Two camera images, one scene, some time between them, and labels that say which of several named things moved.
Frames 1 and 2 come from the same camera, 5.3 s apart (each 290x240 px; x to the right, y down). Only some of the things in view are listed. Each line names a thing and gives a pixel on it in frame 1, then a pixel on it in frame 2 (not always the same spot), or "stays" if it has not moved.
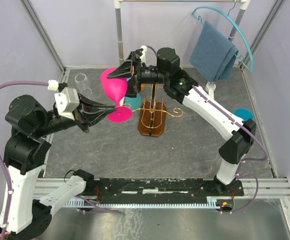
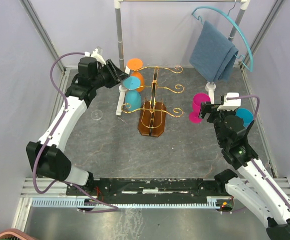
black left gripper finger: [88, 106] -> [117, 69]
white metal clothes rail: [244, 5] stays
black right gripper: [134, 83] -> [207, 107]
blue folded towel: [213, 55] stays
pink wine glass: [116, 88] -> [198, 99]
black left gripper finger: [90, 119] -> [116, 78]
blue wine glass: [245, 113] stays
